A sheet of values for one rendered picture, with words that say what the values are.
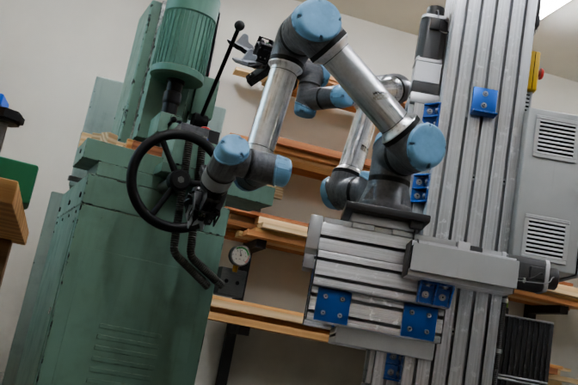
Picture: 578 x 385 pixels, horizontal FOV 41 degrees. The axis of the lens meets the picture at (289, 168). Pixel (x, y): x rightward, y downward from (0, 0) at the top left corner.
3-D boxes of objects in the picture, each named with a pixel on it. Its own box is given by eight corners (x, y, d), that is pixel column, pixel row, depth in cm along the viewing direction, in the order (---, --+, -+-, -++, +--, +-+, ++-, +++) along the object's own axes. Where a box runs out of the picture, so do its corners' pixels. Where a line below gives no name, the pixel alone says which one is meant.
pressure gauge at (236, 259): (228, 270, 228) (233, 242, 229) (224, 270, 231) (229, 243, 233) (247, 274, 230) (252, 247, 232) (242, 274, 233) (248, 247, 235)
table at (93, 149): (86, 151, 213) (91, 131, 215) (70, 167, 241) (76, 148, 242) (285, 203, 235) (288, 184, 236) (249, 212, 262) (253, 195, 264)
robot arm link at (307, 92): (312, 110, 251) (318, 78, 253) (287, 113, 258) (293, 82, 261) (328, 118, 256) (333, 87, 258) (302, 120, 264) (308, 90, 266)
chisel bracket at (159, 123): (155, 136, 243) (161, 110, 245) (144, 143, 256) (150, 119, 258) (177, 142, 246) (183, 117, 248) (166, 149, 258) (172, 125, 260)
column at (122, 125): (103, 194, 257) (151, -3, 273) (92, 201, 277) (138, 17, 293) (168, 210, 265) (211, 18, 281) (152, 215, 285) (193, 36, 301)
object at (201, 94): (190, 113, 272) (199, 74, 275) (183, 119, 280) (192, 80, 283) (212, 119, 275) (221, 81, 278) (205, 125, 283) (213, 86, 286)
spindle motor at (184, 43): (156, 65, 242) (177, -24, 249) (144, 79, 258) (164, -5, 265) (209, 82, 249) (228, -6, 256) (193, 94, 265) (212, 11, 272)
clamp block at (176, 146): (168, 161, 222) (175, 132, 224) (156, 168, 234) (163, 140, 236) (216, 174, 227) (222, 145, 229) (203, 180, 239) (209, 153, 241)
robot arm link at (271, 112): (273, 21, 215) (220, 185, 203) (286, 7, 205) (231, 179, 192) (310, 37, 218) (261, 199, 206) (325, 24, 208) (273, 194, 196)
